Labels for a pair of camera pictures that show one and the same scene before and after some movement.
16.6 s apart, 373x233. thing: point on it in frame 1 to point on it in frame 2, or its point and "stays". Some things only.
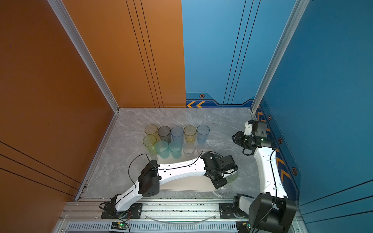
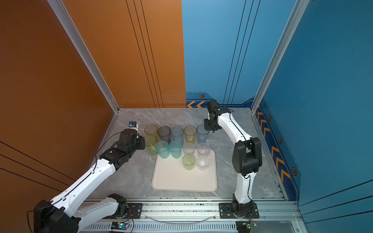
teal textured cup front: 175,148 stays
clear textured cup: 189,150 stays
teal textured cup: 162,147 stays
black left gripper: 220,184 to 141,141
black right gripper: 238,139 to 206,122
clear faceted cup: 203,147 stays
